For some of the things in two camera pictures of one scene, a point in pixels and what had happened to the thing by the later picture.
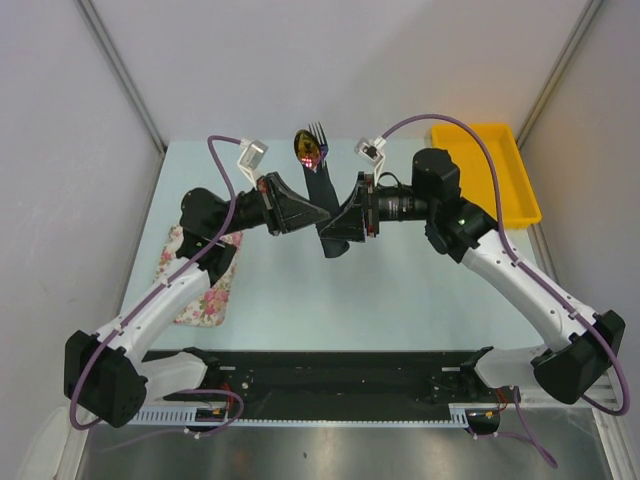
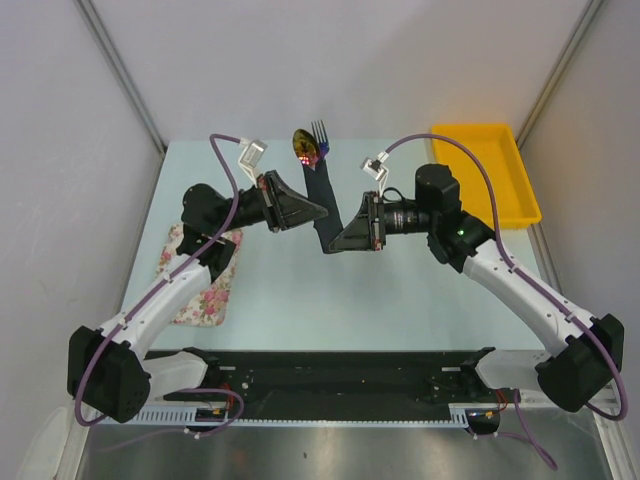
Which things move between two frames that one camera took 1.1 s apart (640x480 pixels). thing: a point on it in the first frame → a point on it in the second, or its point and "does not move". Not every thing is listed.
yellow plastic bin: x=518 y=203 does not move
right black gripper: x=362 y=210 → x=363 y=230
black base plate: x=338 y=385 does not move
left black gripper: x=286 y=211 does not move
